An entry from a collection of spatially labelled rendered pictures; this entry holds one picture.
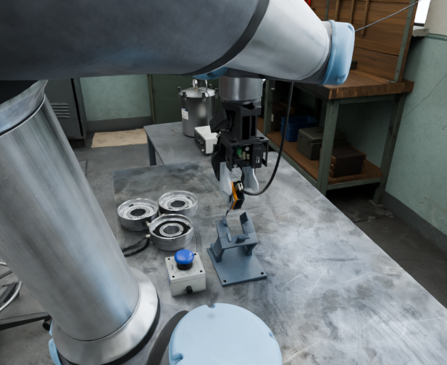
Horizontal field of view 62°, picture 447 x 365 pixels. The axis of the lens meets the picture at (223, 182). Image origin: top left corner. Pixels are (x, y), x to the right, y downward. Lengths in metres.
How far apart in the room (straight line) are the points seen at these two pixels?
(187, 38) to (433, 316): 0.75
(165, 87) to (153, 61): 3.62
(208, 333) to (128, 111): 3.82
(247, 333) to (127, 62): 0.33
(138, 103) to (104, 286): 3.83
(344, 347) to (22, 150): 0.61
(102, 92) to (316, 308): 3.58
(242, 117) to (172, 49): 0.47
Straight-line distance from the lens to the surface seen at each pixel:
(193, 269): 0.78
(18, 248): 0.31
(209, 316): 0.43
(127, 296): 0.40
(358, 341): 0.75
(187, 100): 1.84
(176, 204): 1.05
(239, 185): 0.72
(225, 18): 0.17
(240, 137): 0.63
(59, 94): 3.57
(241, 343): 0.42
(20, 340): 1.95
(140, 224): 0.96
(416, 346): 0.78
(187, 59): 0.18
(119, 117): 4.17
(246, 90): 0.63
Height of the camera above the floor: 1.35
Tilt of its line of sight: 28 degrees down
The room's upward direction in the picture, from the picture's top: straight up
